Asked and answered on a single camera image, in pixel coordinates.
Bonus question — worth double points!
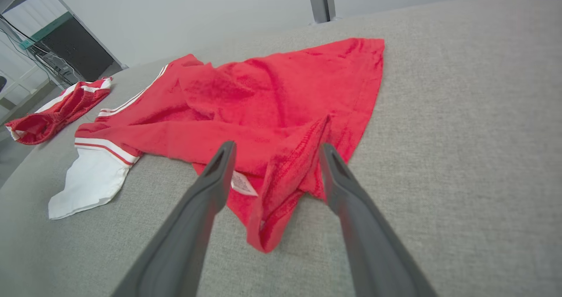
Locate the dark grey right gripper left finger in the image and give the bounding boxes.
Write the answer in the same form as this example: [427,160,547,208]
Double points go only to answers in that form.
[112,141,237,297]

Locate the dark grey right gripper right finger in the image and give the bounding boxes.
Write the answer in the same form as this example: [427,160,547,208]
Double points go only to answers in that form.
[319,143,440,297]

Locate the red shirt with white sleeves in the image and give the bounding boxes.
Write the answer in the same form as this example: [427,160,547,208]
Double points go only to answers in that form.
[48,38,385,254]

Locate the red shorts with white stripe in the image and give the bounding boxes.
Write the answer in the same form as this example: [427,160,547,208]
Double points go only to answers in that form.
[5,77,113,145]

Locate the black cabinet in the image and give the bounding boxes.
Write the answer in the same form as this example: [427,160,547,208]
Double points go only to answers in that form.
[39,18,117,82]

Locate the teal shelf board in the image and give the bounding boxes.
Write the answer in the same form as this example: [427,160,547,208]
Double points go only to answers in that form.
[20,11,73,49]

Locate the dark cabinet with cables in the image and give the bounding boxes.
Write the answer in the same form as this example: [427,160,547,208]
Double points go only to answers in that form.
[0,16,86,87]

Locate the grey partition post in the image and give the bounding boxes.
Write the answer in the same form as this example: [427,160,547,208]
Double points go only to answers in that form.
[306,0,336,24]

